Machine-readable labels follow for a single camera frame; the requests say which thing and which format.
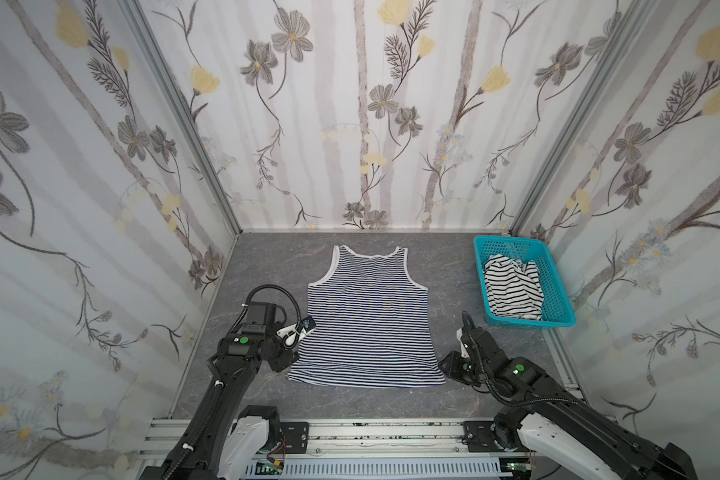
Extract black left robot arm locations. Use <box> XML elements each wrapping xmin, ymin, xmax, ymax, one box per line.
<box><xmin>140</xmin><ymin>284</ymin><xmax>316</xmax><ymax>479</ymax></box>

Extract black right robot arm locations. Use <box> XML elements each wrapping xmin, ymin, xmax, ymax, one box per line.
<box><xmin>440</xmin><ymin>312</ymin><xmax>697</xmax><ymax>479</ymax></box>

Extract aluminium mounting rail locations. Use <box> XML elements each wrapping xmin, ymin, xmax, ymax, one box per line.
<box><xmin>136</xmin><ymin>417</ymin><xmax>493</xmax><ymax>465</ymax></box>

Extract black corrugated cable hose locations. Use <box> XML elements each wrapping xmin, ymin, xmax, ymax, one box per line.
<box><xmin>161</xmin><ymin>377</ymin><xmax>226</xmax><ymax>480</ymax></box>

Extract teal plastic basket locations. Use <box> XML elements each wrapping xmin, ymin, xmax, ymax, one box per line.
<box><xmin>473</xmin><ymin>236</ymin><xmax>576</xmax><ymax>330</ymax></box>

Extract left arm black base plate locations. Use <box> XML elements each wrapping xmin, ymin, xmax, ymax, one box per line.
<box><xmin>275</xmin><ymin>422</ymin><xmax>310</xmax><ymax>455</ymax></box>

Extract white slotted cable duct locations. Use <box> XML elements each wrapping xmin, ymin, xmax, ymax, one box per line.
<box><xmin>241</xmin><ymin>458</ymin><xmax>513</xmax><ymax>479</ymax></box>

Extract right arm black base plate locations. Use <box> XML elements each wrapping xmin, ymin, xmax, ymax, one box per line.
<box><xmin>462</xmin><ymin>420</ymin><xmax>504</xmax><ymax>453</ymax></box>

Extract black white striped tank top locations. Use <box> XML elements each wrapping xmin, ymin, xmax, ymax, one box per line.
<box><xmin>483</xmin><ymin>255</ymin><xmax>544</xmax><ymax>321</ymax></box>

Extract blue white striped tank top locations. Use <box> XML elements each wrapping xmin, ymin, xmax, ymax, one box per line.
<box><xmin>288</xmin><ymin>245</ymin><xmax>445</xmax><ymax>389</ymax></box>

